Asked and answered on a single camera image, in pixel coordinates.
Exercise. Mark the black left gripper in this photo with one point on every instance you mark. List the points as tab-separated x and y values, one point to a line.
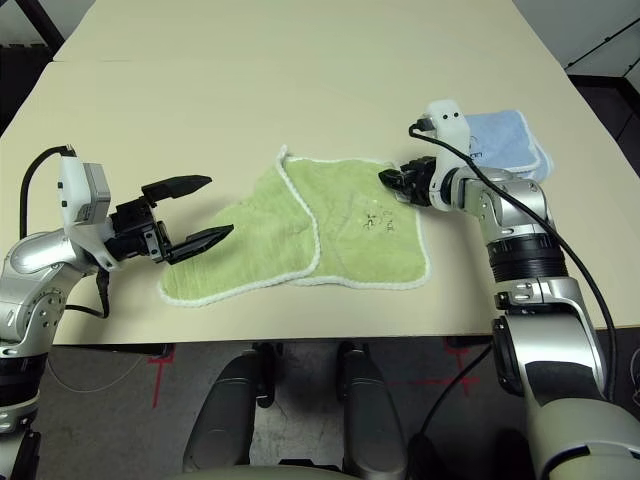
132	230

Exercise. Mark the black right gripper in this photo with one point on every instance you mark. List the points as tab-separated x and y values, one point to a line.
419	182

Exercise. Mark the green towel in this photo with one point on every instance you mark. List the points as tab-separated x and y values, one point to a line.
340	225

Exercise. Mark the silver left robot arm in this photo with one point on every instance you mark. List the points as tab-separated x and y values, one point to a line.
30	260

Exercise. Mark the folded blue towel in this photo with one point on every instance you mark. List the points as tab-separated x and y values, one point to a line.
505	135

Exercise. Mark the grey left robot leg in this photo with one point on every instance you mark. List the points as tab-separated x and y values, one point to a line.
225	400

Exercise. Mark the grey robot leg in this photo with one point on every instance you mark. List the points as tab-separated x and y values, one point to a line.
225	400
370	400

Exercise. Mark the black foam floor mat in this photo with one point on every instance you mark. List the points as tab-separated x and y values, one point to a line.
20	75

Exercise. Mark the grey right robot leg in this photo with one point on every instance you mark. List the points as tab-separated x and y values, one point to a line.
370	400

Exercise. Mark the black cabinet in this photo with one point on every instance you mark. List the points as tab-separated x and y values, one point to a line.
610	110

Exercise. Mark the black diagonal metal bar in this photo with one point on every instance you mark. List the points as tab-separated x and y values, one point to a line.
47	22

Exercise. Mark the beige robot torso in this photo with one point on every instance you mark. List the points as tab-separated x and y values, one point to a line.
260	475

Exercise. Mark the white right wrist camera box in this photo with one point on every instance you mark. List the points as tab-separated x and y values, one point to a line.
450	125

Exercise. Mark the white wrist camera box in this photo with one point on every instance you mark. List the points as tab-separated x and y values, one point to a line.
450	125
72	190

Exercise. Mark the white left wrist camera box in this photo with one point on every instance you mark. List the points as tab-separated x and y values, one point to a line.
72	190

